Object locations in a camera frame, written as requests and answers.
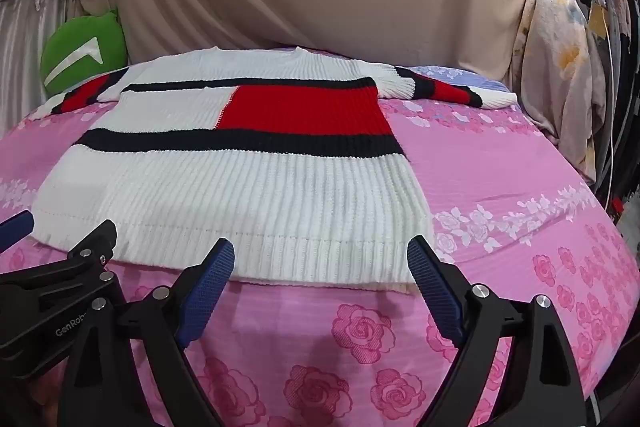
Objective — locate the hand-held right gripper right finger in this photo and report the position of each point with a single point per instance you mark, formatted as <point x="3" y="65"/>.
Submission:
<point x="434" y="292"/>

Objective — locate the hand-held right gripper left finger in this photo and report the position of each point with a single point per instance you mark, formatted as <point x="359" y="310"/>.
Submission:
<point x="210" y="289"/>

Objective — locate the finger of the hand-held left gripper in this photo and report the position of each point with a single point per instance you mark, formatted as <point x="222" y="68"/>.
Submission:
<point x="15" y="229"/>
<point x="90" y="242"/>

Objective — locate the white red navy knit sweater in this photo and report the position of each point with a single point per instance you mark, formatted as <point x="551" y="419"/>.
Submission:
<point x="250" y="207"/>

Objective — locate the rack of dark hanging clothes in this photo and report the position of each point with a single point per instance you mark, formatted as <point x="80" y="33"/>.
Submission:
<point x="627" y="107"/>

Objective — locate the pink floral bed sheet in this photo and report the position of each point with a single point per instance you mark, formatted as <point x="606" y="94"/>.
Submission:
<point x="500" y="187"/>

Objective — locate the green round cushion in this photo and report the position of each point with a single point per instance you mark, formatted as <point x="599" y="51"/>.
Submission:
<point x="75" y="37"/>

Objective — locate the pale floral hanging cloth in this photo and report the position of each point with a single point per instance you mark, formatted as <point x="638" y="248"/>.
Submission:
<point x="555" y="57"/>

